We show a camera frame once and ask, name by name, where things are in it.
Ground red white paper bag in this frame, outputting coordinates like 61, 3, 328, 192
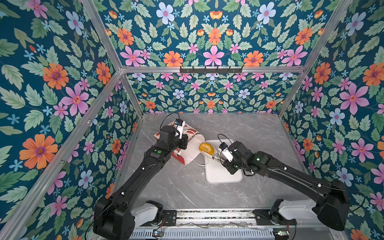
169, 119, 206, 165

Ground black hook rack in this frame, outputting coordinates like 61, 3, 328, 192
179, 66, 243, 75

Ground white rectangular tray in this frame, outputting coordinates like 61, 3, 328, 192
205, 139, 243, 184

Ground metal tongs with cream tips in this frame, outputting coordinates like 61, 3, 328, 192
208, 153, 222, 163

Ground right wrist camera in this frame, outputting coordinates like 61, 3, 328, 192
219, 142, 234, 163

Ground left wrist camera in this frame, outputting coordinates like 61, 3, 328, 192
174, 119, 186, 139

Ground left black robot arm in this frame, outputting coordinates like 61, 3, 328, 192
93, 126, 188, 240

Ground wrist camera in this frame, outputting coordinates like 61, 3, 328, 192
219, 142, 234, 163
174, 119, 186, 139

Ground yellow fake bagel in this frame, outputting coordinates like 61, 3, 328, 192
199, 143, 215, 156

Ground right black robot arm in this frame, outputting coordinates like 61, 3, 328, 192
219, 141, 350, 232

